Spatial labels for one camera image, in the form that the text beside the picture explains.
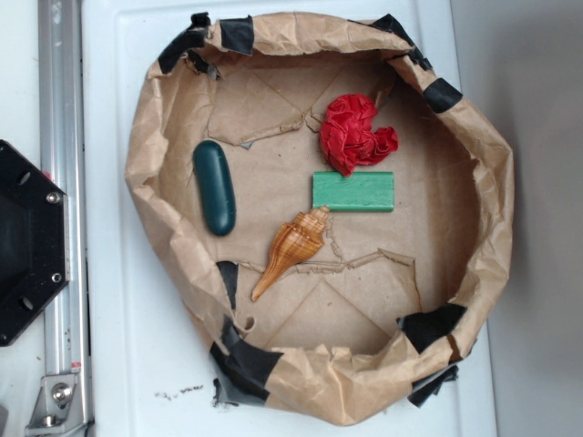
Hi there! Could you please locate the orange spiral sea shell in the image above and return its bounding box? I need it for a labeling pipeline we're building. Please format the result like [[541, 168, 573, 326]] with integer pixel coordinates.
[[251, 206, 330, 301]]

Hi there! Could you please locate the brown paper bag tray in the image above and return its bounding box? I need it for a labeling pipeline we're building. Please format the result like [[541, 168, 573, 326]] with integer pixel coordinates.
[[125, 12, 515, 425]]

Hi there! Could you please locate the green rectangular block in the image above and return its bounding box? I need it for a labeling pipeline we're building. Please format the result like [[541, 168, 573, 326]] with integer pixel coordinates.
[[312, 171, 394, 212]]

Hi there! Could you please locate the dark green oval capsule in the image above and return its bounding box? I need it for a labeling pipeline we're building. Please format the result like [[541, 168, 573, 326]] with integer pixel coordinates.
[[193, 140, 236, 237]]

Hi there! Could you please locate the crumpled red paper ball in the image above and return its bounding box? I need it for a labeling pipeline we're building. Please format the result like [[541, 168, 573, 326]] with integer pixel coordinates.
[[320, 94, 399, 178]]

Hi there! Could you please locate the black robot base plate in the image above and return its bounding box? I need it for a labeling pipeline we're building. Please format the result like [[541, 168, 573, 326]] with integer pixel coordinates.
[[1, 140, 68, 347]]

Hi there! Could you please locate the aluminium extrusion rail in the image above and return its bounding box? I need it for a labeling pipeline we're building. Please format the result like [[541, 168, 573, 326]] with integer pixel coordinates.
[[38, 1, 95, 436]]

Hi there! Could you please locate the metal corner bracket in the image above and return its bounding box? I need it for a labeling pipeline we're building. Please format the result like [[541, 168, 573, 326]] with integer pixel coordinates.
[[25, 373, 83, 436]]

